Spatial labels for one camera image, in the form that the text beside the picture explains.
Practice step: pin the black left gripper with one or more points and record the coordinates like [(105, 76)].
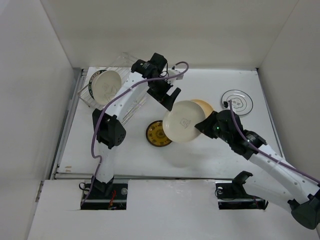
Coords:
[(166, 100)]

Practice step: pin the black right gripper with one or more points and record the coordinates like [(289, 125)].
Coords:
[(204, 126)]

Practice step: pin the yellow bear plate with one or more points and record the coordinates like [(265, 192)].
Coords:
[(206, 107)]

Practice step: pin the cream plate square logo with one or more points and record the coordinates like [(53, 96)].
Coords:
[(179, 123)]

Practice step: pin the yellow patterned plate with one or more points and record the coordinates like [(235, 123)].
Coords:
[(156, 136)]

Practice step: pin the white plate black rim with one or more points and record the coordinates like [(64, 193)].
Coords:
[(242, 103)]

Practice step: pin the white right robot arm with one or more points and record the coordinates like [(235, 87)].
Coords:
[(301, 192)]

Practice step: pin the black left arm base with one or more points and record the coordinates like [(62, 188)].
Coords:
[(97, 200)]

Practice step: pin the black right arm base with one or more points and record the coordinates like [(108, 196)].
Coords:
[(231, 194)]

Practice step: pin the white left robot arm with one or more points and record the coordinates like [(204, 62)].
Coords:
[(119, 96)]

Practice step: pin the white plate dark lettered rim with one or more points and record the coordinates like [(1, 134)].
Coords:
[(90, 83)]

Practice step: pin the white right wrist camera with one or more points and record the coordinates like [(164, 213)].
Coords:
[(226, 105)]

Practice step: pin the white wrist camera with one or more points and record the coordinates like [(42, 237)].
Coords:
[(226, 105), (172, 72)]

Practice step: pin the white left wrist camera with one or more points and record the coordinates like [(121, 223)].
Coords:
[(172, 72)]

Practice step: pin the clear wire dish rack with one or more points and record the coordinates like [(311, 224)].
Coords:
[(128, 104)]

